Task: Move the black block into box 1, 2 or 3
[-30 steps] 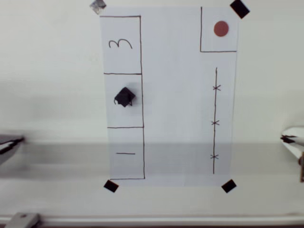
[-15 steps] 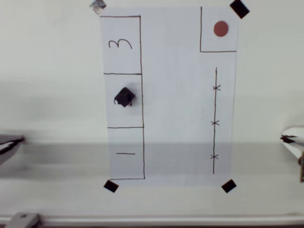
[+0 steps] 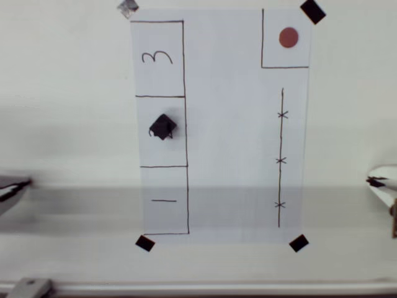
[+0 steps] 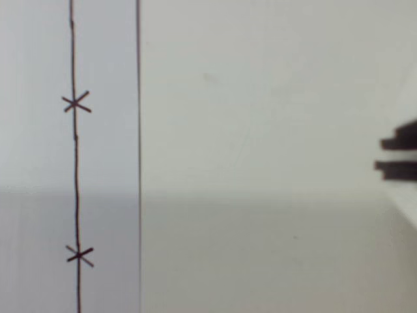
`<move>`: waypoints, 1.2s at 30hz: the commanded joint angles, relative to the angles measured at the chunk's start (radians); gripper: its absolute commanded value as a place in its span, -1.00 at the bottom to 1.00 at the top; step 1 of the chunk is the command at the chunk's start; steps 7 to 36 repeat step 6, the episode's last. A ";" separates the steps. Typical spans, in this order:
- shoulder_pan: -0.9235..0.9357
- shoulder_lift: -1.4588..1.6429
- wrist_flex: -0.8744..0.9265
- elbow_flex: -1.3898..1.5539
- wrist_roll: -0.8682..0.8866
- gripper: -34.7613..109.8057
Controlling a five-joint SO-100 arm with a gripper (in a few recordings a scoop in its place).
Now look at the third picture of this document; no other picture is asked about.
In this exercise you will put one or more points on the black cube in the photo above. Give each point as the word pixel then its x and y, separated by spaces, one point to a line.
pixel 162 127

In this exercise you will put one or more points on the black tape piece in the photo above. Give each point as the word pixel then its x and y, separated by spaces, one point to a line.
pixel 299 243
pixel 144 243
pixel 313 11

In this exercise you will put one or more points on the red round sticker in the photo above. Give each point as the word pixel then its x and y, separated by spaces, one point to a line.
pixel 288 37

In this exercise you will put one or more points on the white paper sheet with markings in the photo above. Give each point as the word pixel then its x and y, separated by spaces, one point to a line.
pixel 223 93

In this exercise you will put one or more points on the grey tape piece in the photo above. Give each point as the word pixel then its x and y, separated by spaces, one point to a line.
pixel 127 8

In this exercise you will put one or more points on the grey metal clamp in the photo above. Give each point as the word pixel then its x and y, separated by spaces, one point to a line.
pixel 31 287

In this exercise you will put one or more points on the dark grey wedge-shaped object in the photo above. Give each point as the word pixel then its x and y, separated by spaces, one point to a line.
pixel 10 189

